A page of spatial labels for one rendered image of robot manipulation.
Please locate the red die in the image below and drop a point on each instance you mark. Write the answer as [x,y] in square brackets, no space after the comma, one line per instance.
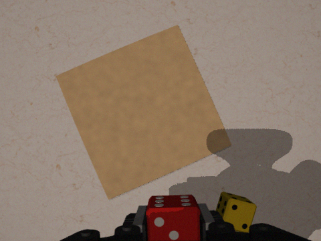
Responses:
[173,218]

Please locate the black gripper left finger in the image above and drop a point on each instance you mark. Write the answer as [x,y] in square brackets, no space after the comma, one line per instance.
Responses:
[134,226]

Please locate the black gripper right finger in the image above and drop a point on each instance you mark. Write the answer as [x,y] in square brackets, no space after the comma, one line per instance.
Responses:
[211,221]

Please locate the yellow die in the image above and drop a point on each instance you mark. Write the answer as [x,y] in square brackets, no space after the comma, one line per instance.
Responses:
[236,210]

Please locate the tan flat mat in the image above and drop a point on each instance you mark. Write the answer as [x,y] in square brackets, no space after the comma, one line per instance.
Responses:
[143,111]

